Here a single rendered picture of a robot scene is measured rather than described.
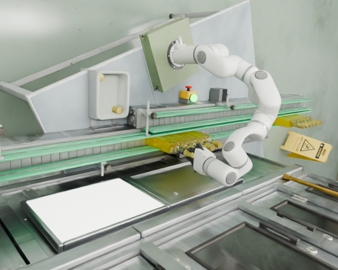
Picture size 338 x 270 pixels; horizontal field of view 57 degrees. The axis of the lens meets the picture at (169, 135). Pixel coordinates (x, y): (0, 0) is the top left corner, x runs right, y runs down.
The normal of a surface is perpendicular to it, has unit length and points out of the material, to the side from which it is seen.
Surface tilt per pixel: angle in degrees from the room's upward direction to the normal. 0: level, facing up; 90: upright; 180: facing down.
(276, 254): 90
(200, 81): 0
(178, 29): 4
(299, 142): 76
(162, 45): 4
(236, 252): 90
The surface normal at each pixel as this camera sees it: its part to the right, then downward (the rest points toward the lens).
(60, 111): 0.66, 0.23
